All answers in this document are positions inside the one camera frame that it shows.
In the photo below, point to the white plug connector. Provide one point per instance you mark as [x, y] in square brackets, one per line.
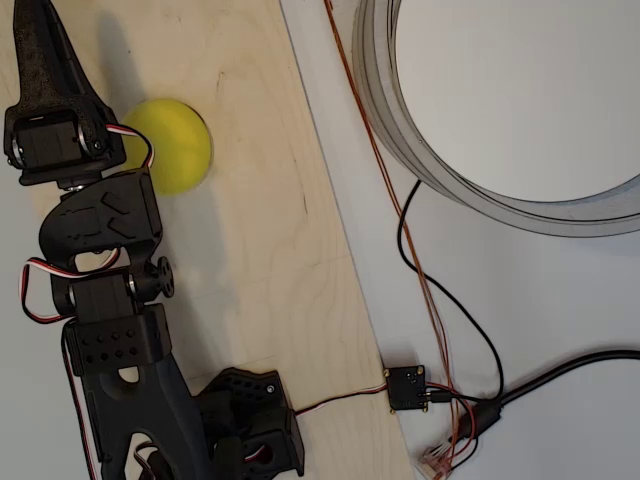
[431, 462]

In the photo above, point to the small black controller board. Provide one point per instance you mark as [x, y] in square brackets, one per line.
[406, 389]

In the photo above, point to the light plywood board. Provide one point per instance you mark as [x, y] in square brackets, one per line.
[275, 240]

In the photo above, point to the yellow foam disc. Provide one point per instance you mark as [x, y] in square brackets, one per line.
[180, 145]

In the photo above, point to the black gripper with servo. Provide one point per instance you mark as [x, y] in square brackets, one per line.
[50, 142]

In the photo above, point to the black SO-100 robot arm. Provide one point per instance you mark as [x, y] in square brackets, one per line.
[140, 395]

